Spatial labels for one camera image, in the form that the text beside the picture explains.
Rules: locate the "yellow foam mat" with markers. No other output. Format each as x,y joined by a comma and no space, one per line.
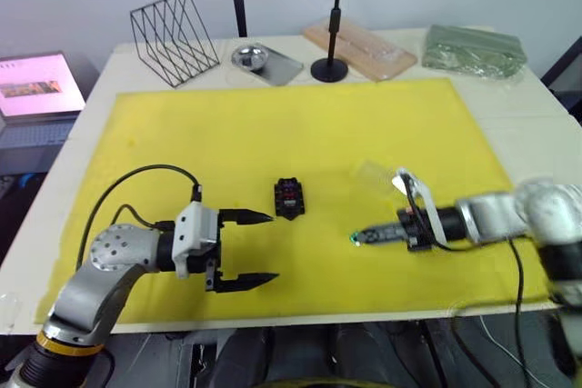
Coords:
291,133

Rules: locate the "flat metal tray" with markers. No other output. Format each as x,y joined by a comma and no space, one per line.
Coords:
283,69

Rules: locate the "clear plastic fuse box cover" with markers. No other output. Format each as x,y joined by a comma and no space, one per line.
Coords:
373,176

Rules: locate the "open grey laptop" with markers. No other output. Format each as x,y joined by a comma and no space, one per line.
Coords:
36,88

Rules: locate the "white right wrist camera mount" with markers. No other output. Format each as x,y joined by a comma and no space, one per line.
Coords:
432,211

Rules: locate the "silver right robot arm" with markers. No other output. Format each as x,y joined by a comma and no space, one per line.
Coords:
495,215

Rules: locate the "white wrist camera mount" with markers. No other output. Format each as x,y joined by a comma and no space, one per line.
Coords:
432,211
193,229

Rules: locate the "shiny metal bowl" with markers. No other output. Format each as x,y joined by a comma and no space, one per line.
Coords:
247,57

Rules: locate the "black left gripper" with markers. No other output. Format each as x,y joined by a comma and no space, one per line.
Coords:
220,247

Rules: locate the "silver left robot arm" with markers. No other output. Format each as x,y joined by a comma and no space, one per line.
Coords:
109,251

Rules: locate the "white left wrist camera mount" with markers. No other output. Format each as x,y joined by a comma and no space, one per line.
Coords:
193,229

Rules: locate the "black frame object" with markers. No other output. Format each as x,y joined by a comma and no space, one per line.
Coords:
570,74

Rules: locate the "black round-base stand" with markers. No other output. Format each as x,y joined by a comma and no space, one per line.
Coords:
329,71

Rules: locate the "black fuse box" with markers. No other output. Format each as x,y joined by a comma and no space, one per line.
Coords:
288,199

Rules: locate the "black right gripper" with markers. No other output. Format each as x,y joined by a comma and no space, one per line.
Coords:
411,231

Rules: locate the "green plastic bag package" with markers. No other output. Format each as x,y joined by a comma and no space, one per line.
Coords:
473,49

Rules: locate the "clear plastic piece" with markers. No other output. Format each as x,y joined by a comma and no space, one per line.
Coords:
8,311

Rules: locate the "wrapped wooden board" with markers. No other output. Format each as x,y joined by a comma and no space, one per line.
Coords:
386,63

